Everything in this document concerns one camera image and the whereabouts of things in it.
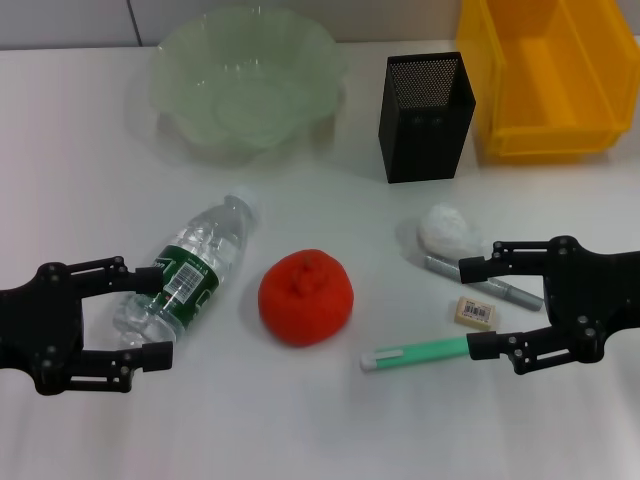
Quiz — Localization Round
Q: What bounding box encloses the black mesh pen holder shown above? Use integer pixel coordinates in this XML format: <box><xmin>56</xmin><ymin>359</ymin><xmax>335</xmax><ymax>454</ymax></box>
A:
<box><xmin>378</xmin><ymin>51</ymin><xmax>477</xmax><ymax>185</ymax></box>

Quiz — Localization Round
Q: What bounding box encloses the beige eraser with barcode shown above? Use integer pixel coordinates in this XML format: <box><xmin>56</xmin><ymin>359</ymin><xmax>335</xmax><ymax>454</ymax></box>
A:
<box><xmin>452</xmin><ymin>295</ymin><xmax>496</xmax><ymax>329</ymax></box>

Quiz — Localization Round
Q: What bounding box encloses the red-orange plush orange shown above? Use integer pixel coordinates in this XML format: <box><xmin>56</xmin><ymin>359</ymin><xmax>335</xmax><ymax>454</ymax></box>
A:
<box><xmin>257</xmin><ymin>248</ymin><xmax>355</xmax><ymax>347</ymax></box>

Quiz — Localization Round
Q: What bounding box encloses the mint green pen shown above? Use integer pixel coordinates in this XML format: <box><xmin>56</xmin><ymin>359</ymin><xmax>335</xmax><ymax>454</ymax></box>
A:
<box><xmin>359</xmin><ymin>335</ymin><xmax>472</xmax><ymax>374</ymax></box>

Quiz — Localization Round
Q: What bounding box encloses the grey glitter marker pen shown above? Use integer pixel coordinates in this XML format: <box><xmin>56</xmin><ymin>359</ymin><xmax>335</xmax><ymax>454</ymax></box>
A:
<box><xmin>423</xmin><ymin>253</ymin><xmax>545</xmax><ymax>312</ymax></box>

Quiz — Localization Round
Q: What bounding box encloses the translucent green fruit bowl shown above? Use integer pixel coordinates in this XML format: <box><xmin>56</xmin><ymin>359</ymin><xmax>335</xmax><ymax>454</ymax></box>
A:
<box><xmin>149</xmin><ymin>7</ymin><xmax>349</xmax><ymax>169</ymax></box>

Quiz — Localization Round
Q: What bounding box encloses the clear green-label water bottle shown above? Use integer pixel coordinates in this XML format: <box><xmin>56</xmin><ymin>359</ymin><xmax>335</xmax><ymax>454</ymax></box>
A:
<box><xmin>112</xmin><ymin>185</ymin><xmax>261</xmax><ymax>351</ymax></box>

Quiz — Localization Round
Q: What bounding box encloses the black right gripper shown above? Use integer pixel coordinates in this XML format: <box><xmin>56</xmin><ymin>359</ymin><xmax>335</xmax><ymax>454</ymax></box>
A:
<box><xmin>458</xmin><ymin>235</ymin><xmax>640</xmax><ymax>377</ymax></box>

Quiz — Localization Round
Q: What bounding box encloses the white paper ball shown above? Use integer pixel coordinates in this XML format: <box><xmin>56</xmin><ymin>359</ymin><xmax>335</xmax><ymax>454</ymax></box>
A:
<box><xmin>417</xmin><ymin>202</ymin><xmax>494</xmax><ymax>259</ymax></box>

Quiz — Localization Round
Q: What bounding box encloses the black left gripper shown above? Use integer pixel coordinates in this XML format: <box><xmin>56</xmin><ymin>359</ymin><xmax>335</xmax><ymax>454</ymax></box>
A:
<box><xmin>0</xmin><ymin>255</ymin><xmax>175</xmax><ymax>397</ymax></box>

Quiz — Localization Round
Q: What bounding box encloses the yellow plastic bin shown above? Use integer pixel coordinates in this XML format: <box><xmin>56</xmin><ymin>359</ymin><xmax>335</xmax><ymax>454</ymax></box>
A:
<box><xmin>454</xmin><ymin>0</ymin><xmax>640</xmax><ymax>164</ymax></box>

